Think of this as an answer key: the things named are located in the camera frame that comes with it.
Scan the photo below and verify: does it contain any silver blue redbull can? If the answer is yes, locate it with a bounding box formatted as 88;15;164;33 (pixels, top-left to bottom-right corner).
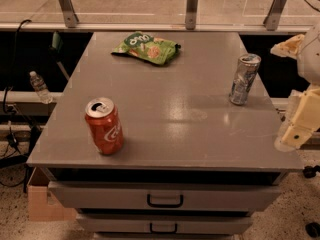
229;53;261;105

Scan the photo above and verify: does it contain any top grey drawer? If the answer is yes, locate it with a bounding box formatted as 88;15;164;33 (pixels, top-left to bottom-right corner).
49;181;280;212

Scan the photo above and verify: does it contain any right metal bracket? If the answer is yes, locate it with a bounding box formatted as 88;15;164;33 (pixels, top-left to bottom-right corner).
263;0;287;31

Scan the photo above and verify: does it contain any cardboard box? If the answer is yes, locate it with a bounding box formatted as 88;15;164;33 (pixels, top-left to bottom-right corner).
27;168;76;222

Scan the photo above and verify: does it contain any black cable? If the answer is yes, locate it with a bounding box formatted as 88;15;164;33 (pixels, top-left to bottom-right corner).
0;18;38;188

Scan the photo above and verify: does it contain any left metal bracket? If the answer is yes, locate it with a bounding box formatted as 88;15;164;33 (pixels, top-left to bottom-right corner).
58;0;79;28

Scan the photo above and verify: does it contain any metal bracket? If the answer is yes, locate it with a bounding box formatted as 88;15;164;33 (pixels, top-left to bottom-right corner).
185;0;198;30
58;0;79;28
263;0;287;31

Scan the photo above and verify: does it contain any clear plastic water bottle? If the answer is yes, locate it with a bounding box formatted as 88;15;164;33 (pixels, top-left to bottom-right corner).
29;71;53;104

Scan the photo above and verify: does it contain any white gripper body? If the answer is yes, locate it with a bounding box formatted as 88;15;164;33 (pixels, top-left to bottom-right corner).
297;23;320;85

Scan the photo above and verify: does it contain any red coke can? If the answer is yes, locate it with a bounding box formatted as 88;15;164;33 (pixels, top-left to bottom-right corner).
85;97;124;155

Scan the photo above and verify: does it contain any middle metal bracket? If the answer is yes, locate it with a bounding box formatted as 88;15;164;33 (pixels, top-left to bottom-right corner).
185;0;198;30

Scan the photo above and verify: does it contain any grey drawer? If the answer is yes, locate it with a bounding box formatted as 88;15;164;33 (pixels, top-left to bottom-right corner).
76;214;252;235
49;181;280;212

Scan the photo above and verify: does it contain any green chip bag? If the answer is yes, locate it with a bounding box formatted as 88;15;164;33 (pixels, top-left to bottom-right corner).
112;32;181;65

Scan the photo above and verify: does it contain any black chair caster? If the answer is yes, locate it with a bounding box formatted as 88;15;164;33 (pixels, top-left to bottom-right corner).
303;165;320;178

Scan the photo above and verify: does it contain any grey drawer cabinet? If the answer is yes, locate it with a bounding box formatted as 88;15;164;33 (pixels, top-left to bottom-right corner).
28;32;302;240

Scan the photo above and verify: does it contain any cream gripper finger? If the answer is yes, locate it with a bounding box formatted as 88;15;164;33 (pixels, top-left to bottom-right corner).
270;34;305;59
274;87;320;152

